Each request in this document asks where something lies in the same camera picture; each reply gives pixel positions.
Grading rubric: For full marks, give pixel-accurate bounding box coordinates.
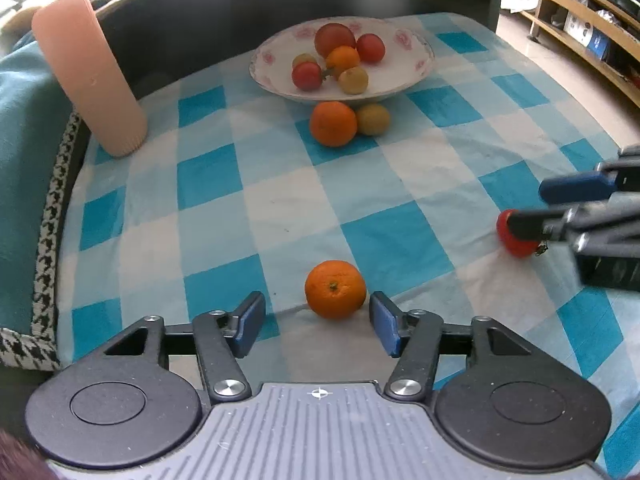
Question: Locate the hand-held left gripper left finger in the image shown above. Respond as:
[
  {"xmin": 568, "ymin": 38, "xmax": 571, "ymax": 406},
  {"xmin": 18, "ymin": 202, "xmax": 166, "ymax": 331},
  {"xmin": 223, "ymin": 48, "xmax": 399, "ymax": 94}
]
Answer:
[{"xmin": 102, "ymin": 291, "xmax": 267, "ymax": 403}]

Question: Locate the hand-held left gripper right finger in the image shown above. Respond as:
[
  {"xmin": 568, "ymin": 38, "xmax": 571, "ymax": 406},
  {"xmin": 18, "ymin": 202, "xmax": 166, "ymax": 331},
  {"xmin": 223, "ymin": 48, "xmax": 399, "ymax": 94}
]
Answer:
[{"xmin": 369, "ymin": 291, "xmax": 533, "ymax": 402}]

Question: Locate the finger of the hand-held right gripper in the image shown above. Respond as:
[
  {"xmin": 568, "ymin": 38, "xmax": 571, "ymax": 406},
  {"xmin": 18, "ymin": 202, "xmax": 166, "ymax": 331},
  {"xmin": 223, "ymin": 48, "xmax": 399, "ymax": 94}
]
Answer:
[
  {"xmin": 539, "ymin": 144, "xmax": 640, "ymax": 206},
  {"xmin": 507, "ymin": 192, "xmax": 640, "ymax": 256}
]

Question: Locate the small red fruit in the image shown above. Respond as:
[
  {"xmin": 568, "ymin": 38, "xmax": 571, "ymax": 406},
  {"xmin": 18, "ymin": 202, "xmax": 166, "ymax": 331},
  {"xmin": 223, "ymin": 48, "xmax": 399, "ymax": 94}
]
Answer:
[{"xmin": 496, "ymin": 210, "xmax": 547, "ymax": 259}]

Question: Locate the white floral plate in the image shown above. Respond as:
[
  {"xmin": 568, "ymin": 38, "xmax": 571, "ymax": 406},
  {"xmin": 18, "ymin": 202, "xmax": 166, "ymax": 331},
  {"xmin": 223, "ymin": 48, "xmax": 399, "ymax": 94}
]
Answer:
[{"xmin": 249, "ymin": 16, "xmax": 435, "ymax": 106}]

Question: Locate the small red cherry tomato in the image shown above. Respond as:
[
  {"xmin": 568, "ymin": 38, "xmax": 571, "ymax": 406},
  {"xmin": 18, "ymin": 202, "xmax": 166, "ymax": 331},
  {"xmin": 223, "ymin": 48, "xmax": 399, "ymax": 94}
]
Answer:
[{"xmin": 355, "ymin": 33, "xmax": 386, "ymax": 64}]

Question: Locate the small orange mandarin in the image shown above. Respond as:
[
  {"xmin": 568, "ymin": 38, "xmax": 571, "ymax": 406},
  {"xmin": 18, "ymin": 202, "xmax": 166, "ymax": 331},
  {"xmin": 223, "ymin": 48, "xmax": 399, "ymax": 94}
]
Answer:
[{"xmin": 325, "ymin": 45, "xmax": 362, "ymax": 78}]

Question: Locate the red tomato with stem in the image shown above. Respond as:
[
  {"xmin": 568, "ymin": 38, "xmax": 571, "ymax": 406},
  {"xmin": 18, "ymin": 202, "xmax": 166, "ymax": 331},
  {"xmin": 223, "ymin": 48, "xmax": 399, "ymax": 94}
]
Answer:
[{"xmin": 292, "ymin": 61, "xmax": 324, "ymax": 92}]

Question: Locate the large dull red tomato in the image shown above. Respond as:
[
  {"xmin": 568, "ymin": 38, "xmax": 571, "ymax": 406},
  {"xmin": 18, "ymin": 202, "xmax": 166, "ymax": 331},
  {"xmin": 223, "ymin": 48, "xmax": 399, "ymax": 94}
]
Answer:
[{"xmin": 314, "ymin": 23, "xmax": 357, "ymax": 59}]

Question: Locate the person's left forearm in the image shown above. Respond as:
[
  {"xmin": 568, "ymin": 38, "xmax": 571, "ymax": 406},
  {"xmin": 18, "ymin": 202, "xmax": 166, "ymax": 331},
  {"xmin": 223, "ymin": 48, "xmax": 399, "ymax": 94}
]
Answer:
[{"xmin": 0, "ymin": 430, "xmax": 48, "ymax": 480}]

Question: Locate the blue checked tablecloth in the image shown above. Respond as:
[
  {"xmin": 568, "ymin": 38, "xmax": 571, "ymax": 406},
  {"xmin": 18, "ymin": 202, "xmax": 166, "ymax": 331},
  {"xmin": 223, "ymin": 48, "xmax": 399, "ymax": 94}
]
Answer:
[{"xmin": 52, "ymin": 10, "xmax": 640, "ymax": 480}]

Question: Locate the blue box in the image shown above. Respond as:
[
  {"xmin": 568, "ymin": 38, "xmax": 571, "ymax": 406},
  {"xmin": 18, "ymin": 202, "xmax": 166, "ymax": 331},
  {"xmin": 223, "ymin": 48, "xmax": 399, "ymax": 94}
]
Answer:
[{"xmin": 585, "ymin": 27, "xmax": 612, "ymax": 58}]

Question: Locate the wooden shelf unit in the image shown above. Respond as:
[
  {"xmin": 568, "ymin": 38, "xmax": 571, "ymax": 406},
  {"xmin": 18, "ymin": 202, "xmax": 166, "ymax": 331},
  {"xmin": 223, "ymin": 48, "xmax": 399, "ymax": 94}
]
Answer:
[{"xmin": 500, "ymin": 0, "xmax": 640, "ymax": 111}]

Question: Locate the houndstooth patterned cloth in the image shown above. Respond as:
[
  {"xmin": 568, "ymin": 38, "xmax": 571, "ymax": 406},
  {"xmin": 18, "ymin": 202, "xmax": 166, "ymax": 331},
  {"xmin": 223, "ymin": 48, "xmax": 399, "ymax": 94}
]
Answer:
[{"xmin": 0, "ymin": 110, "xmax": 83, "ymax": 371}]

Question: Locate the teal blanket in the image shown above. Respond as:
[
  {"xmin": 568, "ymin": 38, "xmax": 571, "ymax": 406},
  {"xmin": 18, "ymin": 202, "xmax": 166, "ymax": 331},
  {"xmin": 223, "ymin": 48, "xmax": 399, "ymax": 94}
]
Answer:
[{"xmin": 0, "ymin": 40, "xmax": 81, "ymax": 333}]

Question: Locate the tall pink ribbed container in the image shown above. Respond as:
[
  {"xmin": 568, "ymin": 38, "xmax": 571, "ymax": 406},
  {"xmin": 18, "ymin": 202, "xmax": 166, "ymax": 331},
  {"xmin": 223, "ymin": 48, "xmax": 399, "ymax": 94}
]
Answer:
[{"xmin": 31, "ymin": 0, "xmax": 148, "ymax": 158}]

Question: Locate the black curved furniture panel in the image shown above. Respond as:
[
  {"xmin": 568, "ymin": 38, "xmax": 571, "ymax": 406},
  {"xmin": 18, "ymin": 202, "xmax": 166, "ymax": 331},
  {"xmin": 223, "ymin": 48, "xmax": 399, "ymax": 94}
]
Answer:
[{"xmin": 92, "ymin": 0, "xmax": 506, "ymax": 106}]

